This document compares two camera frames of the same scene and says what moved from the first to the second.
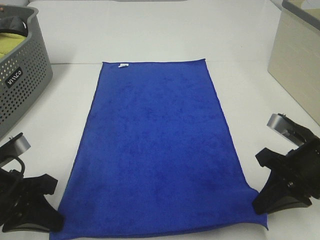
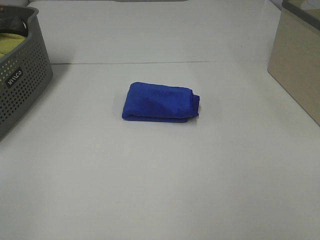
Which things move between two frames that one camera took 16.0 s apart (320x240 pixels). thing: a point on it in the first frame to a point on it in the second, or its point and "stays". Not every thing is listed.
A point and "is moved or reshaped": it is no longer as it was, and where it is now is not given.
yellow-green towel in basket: (9, 41) stays
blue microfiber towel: (153, 157) is moved or reshaped
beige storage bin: (294, 63) stays
